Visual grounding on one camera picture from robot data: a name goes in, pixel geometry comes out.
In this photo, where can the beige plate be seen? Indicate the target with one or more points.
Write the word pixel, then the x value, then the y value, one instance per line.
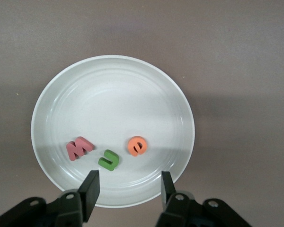
pixel 113 106

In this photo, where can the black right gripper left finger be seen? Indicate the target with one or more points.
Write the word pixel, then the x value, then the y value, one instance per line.
pixel 85 203

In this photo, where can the red letter w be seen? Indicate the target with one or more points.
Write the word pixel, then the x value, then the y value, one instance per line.
pixel 73 151

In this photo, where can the green letter u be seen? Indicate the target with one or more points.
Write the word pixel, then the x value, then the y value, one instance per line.
pixel 104 163

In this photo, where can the brown table cover sheet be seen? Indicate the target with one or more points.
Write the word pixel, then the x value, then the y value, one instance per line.
pixel 227 47

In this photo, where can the orange letter e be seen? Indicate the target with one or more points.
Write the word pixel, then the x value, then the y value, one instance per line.
pixel 132 147

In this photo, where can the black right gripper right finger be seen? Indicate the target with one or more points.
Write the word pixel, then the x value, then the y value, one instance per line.
pixel 177 210

